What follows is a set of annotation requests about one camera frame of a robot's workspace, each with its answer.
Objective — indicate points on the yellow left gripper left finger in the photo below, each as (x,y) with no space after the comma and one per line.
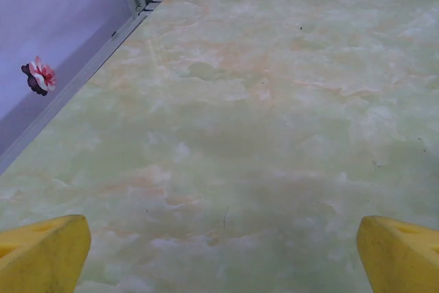
(41,255)

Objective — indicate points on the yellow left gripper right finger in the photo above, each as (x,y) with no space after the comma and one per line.
(401,258)

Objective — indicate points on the aluminium table side rail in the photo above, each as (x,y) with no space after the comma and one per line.
(68,92)

